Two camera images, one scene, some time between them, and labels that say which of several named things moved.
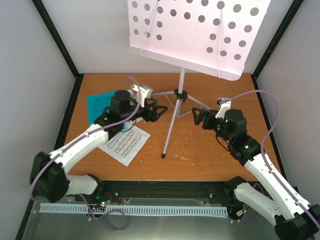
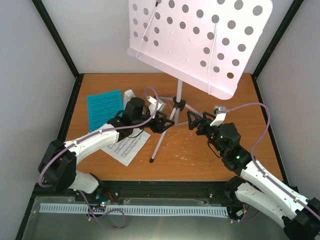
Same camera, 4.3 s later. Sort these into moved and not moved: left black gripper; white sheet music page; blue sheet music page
Moved: left black gripper
Not moved: blue sheet music page; white sheet music page
